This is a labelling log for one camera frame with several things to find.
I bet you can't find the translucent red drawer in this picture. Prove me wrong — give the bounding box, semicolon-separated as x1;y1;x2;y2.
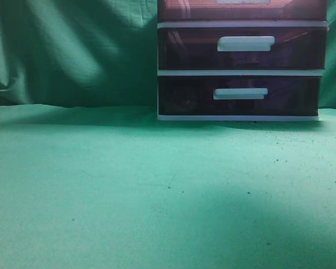
158;76;321;117
157;0;328;22
158;27;328;70

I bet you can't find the green cloth backdrop and cover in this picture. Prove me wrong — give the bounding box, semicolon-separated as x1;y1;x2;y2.
0;1;336;268

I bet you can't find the white plastic drawer cabinet frame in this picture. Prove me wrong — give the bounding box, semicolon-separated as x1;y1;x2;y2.
157;13;328;121

